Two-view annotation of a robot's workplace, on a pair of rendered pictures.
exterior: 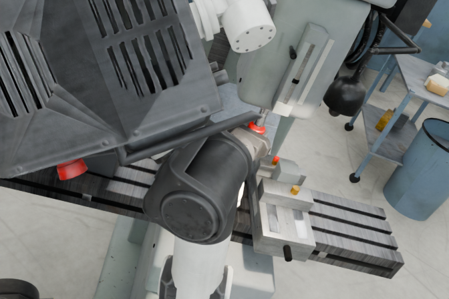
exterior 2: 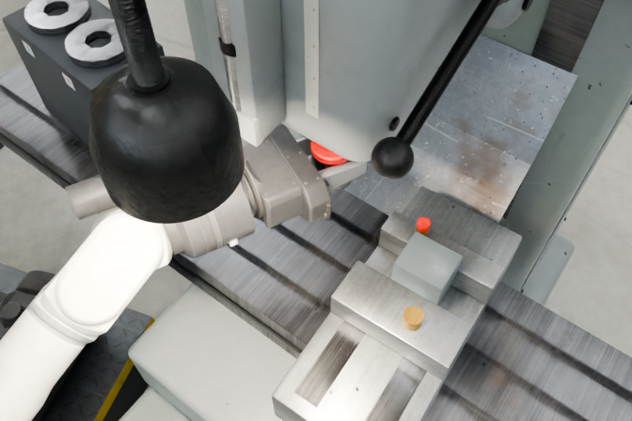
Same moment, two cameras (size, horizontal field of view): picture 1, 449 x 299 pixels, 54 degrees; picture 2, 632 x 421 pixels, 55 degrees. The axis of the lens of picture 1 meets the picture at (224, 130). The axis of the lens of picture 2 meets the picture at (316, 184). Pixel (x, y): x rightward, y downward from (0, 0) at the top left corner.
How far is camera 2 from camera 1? 0.82 m
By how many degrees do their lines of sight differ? 39
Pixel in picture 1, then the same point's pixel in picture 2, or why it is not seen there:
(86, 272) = not seen: hidden behind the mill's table
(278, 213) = (354, 356)
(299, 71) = (217, 16)
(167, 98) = not seen: outside the picture
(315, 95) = (340, 97)
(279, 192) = (370, 310)
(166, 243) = (172, 320)
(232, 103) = not seen: hidden behind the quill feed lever
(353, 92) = (102, 136)
